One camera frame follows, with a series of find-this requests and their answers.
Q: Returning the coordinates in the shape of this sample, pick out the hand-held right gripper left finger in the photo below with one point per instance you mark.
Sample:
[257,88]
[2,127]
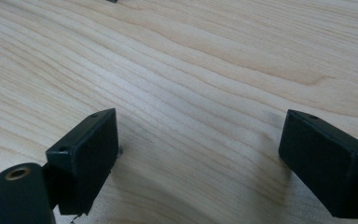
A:
[87,161]

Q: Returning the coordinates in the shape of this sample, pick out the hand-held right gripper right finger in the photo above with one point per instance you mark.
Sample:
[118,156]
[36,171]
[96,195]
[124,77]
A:
[323,168]

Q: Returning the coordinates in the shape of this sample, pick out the small black object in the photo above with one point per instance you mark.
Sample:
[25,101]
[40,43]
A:
[112,1]

